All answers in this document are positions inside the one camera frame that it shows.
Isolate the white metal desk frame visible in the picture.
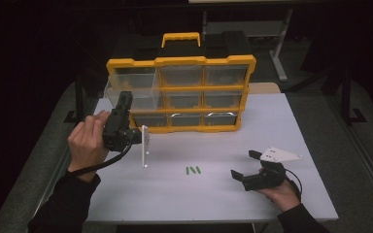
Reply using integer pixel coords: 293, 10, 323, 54
202, 9, 294, 82

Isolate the yellow organizer cabinet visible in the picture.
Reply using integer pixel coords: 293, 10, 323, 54
106, 54, 257, 134

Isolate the black case with yellow handle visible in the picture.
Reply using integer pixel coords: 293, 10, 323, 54
132, 31, 252, 61

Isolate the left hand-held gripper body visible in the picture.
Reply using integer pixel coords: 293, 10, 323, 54
102, 106, 151, 169

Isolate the right hand-held gripper black cable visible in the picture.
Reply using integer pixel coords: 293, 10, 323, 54
285, 168, 304, 202

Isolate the person's left hand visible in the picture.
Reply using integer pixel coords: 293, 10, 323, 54
67, 110, 111, 183

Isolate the black metal stand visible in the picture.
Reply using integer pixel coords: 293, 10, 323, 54
341, 67, 367, 125
63, 72, 85, 125

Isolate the hand-held gripper black cable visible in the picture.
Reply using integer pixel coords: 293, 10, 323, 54
285, 168, 304, 202
67, 142, 134, 178

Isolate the aluminium frame rail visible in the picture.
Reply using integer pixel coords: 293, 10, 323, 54
323, 93, 373, 208
25, 96, 98, 233

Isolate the grid of clear organizer bins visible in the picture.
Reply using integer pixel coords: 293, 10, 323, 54
125, 64, 250, 128

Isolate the person's right hand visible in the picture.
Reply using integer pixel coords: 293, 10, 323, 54
255, 176, 302, 213

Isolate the clear plastic drawer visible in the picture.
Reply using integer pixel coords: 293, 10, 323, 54
104, 75, 162, 115

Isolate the left hand-held gripper black cable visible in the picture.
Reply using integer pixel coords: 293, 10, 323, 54
67, 142, 134, 178

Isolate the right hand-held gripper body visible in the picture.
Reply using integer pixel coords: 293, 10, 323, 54
242, 147, 303, 192

